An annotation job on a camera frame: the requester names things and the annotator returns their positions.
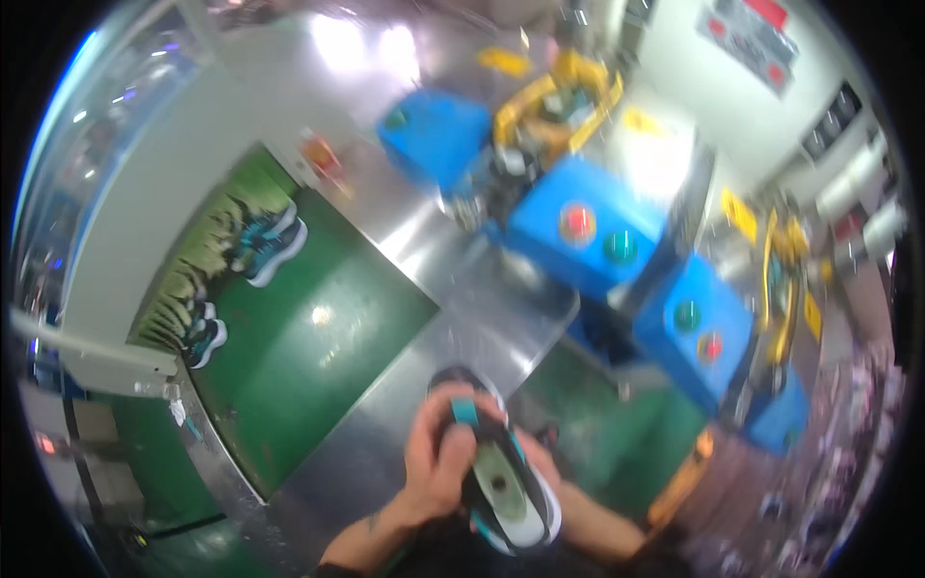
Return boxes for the person's right hand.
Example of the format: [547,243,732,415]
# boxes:
[515,428,566,499]

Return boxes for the person's left hand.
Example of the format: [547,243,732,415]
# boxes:
[399,382,507,523]

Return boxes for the black teal white sneaker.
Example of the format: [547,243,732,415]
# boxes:
[426,365,565,557]

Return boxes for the green work mat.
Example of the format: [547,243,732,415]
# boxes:
[516,345,711,523]

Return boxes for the person's body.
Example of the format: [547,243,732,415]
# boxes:
[390,516,695,578]

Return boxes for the green conveyor belt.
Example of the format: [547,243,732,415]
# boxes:
[129,144,442,501]

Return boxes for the large blue button box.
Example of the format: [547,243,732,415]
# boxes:
[504,155,670,303]

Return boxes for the blue machine base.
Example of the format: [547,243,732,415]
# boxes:
[743,367,812,458]

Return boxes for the pair of teal black sneakers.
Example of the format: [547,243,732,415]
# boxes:
[230,201,309,289]
[182,300,229,371]

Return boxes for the green strip curtain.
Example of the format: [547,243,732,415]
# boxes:
[129,146,299,351]

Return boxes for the orange warning label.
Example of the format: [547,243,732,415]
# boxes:
[298,130,349,197]

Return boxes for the small blue machine box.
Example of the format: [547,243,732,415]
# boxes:
[376,89,494,197]

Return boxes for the white conveyor tunnel housing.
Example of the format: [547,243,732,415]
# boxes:
[59,65,308,394]

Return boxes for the white rolls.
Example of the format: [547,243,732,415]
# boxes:
[815,136,909,255]

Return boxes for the yellow press machine frame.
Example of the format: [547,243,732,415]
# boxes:
[493,48,626,171]
[721,186,826,371]

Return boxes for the grey wall control panel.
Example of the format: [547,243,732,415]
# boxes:
[696,0,802,96]

